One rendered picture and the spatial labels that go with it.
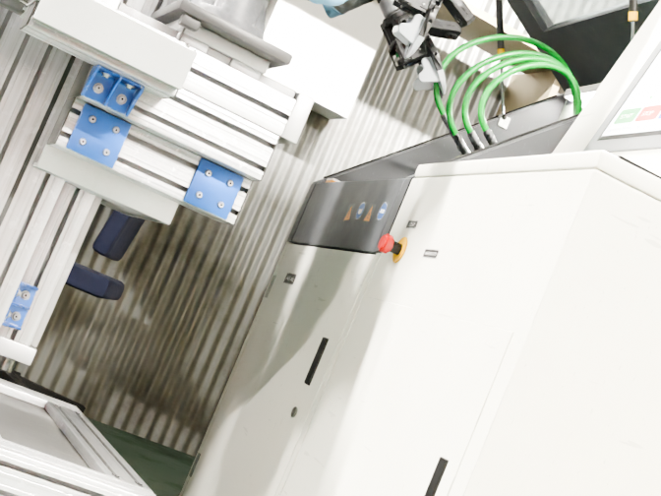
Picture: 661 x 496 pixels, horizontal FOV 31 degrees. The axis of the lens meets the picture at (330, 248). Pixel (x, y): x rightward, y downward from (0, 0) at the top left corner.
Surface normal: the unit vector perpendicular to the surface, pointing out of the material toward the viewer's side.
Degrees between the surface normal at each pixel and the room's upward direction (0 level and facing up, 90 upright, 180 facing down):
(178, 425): 90
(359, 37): 90
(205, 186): 90
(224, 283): 90
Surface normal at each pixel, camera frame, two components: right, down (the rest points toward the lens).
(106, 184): 0.37, 0.07
